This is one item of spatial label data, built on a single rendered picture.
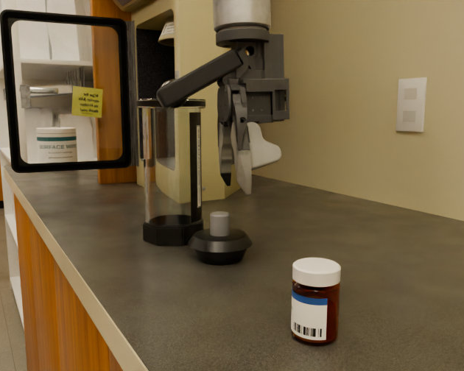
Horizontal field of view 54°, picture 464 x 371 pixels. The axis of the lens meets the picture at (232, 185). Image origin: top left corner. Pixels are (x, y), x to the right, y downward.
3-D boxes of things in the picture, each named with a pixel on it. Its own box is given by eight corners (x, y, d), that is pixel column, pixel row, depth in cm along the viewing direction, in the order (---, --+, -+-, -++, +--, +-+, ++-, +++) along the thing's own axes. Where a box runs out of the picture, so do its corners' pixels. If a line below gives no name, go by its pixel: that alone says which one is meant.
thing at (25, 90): (31, 108, 114) (29, 85, 113) (21, 108, 113) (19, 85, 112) (31, 108, 116) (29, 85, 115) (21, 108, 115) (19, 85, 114)
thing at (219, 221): (265, 258, 66) (266, 213, 65) (219, 274, 59) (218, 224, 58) (221, 244, 72) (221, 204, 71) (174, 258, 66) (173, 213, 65)
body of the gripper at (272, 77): (290, 124, 59) (289, 28, 58) (225, 126, 57) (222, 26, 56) (272, 125, 67) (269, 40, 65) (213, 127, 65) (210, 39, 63)
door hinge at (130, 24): (135, 165, 131) (131, 21, 124) (138, 166, 128) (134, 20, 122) (130, 165, 130) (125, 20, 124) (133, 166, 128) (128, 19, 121)
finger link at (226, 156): (258, 184, 69) (265, 128, 64) (220, 186, 68) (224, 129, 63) (253, 173, 71) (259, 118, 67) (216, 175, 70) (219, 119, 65)
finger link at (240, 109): (252, 144, 55) (242, 81, 58) (240, 145, 54) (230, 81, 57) (244, 160, 59) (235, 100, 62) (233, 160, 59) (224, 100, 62)
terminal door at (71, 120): (132, 167, 129) (126, 18, 122) (11, 174, 116) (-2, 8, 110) (131, 167, 130) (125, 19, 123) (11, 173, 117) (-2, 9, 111)
